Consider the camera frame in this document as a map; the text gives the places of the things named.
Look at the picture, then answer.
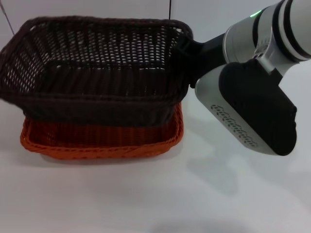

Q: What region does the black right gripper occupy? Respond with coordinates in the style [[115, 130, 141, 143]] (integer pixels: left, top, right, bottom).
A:
[[178, 33, 230, 89]]

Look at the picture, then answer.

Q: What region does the dark brown woven basket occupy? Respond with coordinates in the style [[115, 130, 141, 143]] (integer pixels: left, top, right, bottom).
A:
[[0, 15, 194, 128]]

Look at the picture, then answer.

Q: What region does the orange woven basket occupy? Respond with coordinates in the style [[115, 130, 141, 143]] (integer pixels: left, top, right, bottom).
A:
[[20, 101, 184, 160]]

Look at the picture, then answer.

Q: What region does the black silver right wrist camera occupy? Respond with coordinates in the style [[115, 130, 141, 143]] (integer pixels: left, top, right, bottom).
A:
[[194, 61, 298, 156]]

